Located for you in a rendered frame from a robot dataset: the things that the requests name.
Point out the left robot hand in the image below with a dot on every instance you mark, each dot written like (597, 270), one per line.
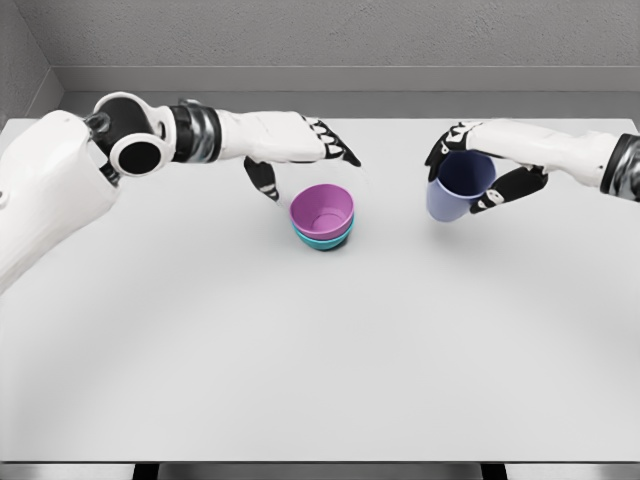
(287, 137)

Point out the lavender blue cup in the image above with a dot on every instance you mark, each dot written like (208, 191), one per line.
(457, 187)

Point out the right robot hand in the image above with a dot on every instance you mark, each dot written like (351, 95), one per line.
(492, 142)

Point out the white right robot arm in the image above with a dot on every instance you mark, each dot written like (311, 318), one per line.
(570, 150)

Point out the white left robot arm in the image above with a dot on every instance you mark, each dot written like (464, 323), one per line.
(45, 165)

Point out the teal bowl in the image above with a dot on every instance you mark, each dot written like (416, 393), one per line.
(322, 242)

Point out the purple bowl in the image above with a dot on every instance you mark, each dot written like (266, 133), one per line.
(322, 210)

